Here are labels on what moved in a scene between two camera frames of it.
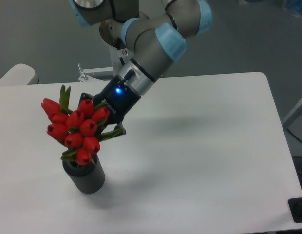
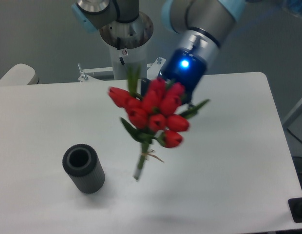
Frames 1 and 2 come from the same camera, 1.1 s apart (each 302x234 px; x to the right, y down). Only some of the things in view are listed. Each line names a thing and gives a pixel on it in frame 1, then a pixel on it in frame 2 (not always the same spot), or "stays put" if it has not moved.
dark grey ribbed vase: [89, 178] stays put
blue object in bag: [297, 5] stays put
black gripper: [119, 97] → [183, 66]
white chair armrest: [21, 74] stays put
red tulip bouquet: [78, 130] → [156, 113]
